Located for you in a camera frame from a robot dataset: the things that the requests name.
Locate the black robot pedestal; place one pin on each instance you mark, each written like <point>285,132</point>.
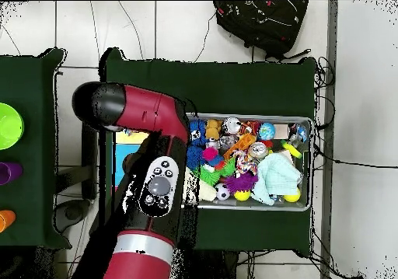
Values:
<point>217,266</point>

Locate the small soccer ball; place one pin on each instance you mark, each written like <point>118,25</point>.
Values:
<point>222,192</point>

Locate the orange plastic cup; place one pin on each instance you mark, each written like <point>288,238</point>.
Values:
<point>6,220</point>

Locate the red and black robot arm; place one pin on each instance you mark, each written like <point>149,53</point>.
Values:
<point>146,108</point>

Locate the silver drink can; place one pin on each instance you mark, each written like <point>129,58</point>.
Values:
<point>231,126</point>
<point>257,150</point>

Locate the purple plastic cup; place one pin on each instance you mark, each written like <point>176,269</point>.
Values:
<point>11,171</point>

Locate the blue globe ball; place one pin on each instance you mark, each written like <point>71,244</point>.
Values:
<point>266,131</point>

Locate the mint green cloth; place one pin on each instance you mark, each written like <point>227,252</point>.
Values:
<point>276,173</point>

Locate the pink spiky ball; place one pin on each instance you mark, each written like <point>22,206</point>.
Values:
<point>210,154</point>

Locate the green plastic bowl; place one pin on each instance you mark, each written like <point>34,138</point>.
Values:
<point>9,126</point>

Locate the purple spiky ball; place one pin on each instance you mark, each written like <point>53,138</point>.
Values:
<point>241,182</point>

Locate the wooden box with three holes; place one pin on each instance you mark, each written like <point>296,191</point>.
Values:
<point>130,138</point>

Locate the black backpack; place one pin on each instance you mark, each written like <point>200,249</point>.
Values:
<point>264,21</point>

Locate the orange plastic crate toy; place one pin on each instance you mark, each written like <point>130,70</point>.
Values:
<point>241,145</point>

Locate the cream cloth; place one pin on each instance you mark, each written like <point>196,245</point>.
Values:
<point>206,193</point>

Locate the dark green cloth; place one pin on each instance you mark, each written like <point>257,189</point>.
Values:
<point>248,86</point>
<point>31,83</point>

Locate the orange plush toy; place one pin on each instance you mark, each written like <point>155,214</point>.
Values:
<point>214,128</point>

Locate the silver mesh bin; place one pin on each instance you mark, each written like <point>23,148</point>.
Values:
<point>248,206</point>

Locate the blue spiky ball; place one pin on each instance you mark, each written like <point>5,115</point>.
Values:
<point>194,156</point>

